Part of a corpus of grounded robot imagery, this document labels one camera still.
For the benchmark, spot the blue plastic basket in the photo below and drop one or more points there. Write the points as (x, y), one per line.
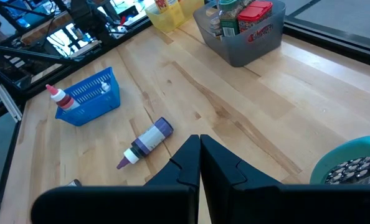
(91, 109)

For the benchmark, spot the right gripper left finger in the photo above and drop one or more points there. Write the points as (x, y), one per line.
(126, 205)

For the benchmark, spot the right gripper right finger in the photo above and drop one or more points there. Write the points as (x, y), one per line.
(266, 205)

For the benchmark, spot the small black food colouring bottle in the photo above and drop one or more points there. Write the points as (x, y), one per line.
(74, 183)

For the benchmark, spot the red-lidded spice tin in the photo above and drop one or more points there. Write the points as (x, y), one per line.
(253, 12)

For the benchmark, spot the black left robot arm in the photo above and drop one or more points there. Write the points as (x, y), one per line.
(88, 15)

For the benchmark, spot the red icing bottle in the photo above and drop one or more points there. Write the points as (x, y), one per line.
(63, 99)

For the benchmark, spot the white metal strip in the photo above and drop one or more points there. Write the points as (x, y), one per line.
(6, 99)

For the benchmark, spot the green-lidded spice jar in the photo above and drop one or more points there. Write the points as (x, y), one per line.
(230, 18)

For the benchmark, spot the clear yellow plastic bin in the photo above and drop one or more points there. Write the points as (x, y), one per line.
(169, 21)

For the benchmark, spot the teal-framed metal box grater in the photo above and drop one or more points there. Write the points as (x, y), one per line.
(344, 152)

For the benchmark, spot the dark grey plastic bin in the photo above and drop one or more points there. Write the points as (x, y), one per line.
(250, 49)

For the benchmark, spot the purple icing bottle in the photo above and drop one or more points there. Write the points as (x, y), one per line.
(150, 138)

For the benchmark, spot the yellow Corn Pops cereal box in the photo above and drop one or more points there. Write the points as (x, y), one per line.
(164, 3)

